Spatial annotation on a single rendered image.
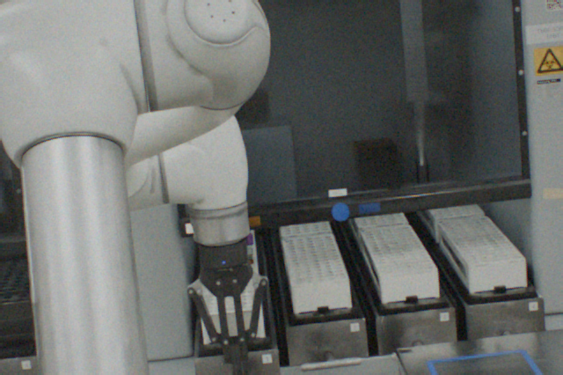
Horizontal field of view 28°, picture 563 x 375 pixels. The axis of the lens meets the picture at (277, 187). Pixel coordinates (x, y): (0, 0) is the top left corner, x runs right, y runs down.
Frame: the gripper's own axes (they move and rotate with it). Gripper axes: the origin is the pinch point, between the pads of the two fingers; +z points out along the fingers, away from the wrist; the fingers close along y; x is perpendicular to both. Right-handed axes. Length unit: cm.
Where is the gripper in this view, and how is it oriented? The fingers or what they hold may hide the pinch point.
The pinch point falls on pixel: (237, 361)
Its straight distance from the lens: 183.1
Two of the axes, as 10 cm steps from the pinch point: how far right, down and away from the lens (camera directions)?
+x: 0.5, 2.2, -9.7
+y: -9.9, 1.1, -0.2
